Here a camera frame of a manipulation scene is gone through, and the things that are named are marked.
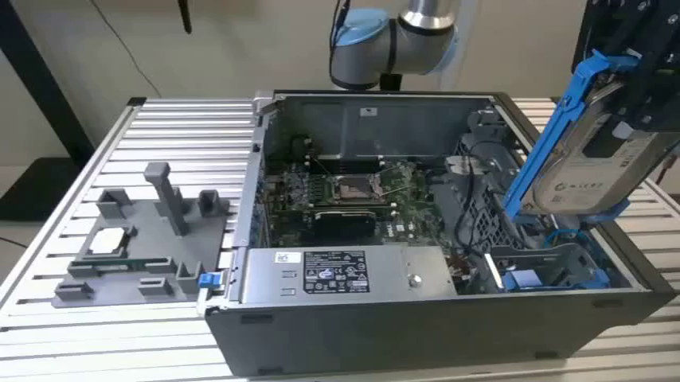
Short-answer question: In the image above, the hard disk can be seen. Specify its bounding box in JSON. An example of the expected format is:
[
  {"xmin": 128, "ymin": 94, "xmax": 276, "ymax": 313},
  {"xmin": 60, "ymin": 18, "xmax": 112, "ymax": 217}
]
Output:
[{"xmin": 501, "ymin": 50, "xmax": 680, "ymax": 224}]

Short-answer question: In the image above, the grey disk bay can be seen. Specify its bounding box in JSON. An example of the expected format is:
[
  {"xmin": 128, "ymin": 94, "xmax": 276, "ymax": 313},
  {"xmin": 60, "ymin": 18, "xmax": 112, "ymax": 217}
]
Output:
[{"xmin": 485, "ymin": 242, "xmax": 599, "ymax": 294}]

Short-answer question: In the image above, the empty blue disk carrier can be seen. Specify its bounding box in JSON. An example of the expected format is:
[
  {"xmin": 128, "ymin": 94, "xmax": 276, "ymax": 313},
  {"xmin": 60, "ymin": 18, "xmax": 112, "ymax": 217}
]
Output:
[{"xmin": 501, "ymin": 270, "xmax": 551, "ymax": 290}]

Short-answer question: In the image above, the green motherboard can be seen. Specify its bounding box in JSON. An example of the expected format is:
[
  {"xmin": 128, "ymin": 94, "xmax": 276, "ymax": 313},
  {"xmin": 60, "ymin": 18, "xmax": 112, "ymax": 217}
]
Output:
[{"xmin": 261, "ymin": 158, "xmax": 463, "ymax": 255}]

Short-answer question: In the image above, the CPU socket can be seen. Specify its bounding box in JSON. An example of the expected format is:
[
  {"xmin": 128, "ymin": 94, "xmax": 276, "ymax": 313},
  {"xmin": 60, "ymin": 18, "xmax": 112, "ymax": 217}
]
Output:
[{"xmin": 328, "ymin": 173, "xmax": 386, "ymax": 206}]

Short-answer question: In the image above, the silver power supply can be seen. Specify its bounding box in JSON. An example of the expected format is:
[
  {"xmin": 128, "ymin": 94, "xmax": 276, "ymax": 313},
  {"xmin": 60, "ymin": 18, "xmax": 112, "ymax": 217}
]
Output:
[{"xmin": 236, "ymin": 245, "xmax": 459, "ymax": 302}]

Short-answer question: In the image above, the black hanging rod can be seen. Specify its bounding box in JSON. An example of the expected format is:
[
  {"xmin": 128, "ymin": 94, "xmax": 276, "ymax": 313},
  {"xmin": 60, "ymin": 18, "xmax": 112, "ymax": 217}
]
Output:
[{"xmin": 176, "ymin": 0, "xmax": 193, "ymax": 36}]

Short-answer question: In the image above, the grey open PC case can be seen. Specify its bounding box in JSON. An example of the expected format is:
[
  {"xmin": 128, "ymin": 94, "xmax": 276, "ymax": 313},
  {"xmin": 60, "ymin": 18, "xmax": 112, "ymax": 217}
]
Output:
[{"xmin": 195, "ymin": 89, "xmax": 678, "ymax": 377}]

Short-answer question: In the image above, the grey parts rack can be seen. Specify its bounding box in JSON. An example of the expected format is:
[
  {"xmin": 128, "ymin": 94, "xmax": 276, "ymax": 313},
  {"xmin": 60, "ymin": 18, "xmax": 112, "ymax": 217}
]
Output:
[{"xmin": 49, "ymin": 162, "xmax": 232, "ymax": 310}]

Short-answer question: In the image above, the green RAM stick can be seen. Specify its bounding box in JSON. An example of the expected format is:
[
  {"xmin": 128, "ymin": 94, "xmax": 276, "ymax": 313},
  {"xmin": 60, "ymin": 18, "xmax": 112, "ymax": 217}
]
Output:
[{"xmin": 94, "ymin": 258, "xmax": 171, "ymax": 270}]

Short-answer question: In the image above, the silver CPU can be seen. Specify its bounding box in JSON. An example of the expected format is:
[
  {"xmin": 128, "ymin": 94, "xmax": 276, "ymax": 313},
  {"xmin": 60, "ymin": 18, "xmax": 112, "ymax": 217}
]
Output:
[{"xmin": 86, "ymin": 228, "xmax": 133, "ymax": 254}]

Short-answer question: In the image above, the black floor mat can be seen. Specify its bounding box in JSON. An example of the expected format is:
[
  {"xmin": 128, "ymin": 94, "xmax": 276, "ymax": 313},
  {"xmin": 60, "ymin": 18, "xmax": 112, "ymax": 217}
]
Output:
[{"xmin": 0, "ymin": 157, "xmax": 80, "ymax": 222}]

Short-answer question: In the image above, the round black cable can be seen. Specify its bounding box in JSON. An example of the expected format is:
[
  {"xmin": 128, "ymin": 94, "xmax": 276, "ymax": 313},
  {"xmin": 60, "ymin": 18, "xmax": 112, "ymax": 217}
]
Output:
[{"xmin": 454, "ymin": 154, "xmax": 487, "ymax": 258}]

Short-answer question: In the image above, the locking lever wire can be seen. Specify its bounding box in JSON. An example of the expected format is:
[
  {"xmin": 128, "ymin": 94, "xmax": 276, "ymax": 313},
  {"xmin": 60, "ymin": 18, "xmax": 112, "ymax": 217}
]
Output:
[{"xmin": 310, "ymin": 154, "xmax": 336, "ymax": 178}]

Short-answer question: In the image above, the black slanted post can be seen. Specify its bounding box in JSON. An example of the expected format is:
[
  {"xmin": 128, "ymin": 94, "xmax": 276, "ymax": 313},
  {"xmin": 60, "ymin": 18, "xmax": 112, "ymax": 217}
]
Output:
[{"xmin": 0, "ymin": 0, "xmax": 96, "ymax": 168}]

